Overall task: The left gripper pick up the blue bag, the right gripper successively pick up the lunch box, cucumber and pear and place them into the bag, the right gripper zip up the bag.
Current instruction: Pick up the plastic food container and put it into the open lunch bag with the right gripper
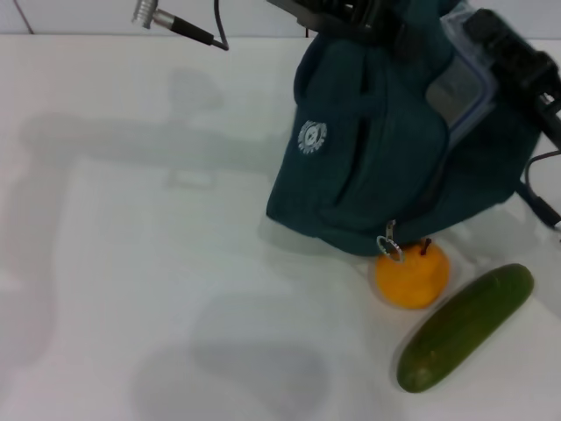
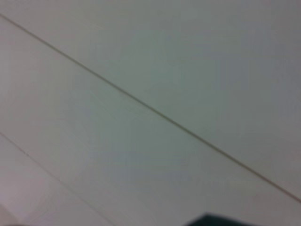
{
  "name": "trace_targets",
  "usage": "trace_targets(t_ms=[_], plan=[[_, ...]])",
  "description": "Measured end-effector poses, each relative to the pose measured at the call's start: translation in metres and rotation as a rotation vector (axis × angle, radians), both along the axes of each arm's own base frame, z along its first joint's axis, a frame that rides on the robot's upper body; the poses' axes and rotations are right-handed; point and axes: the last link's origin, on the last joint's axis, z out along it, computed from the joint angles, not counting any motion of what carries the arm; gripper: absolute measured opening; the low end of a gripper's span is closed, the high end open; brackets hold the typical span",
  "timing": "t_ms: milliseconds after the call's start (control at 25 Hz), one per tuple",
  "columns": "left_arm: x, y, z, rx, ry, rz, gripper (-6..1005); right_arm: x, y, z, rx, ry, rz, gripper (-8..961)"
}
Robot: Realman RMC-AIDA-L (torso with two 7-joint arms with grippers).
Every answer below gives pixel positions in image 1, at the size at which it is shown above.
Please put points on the dark blue fabric lunch bag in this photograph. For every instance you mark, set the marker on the dark blue fabric lunch bag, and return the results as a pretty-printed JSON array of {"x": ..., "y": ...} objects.
[{"x": 377, "y": 166}]

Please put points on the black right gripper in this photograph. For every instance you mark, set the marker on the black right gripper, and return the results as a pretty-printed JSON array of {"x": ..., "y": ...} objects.
[{"x": 550, "y": 118}]

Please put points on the orange pear with stem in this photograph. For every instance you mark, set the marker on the orange pear with stem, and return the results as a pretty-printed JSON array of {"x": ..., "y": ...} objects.
[{"x": 414, "y": 280}]

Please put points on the green cucumber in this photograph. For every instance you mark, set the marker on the green cucumber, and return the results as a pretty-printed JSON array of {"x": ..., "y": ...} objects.
[{"x": 464, "y": 329}]

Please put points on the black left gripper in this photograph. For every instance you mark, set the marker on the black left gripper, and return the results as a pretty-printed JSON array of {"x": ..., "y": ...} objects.
[{"x": 333, "y": 13}]

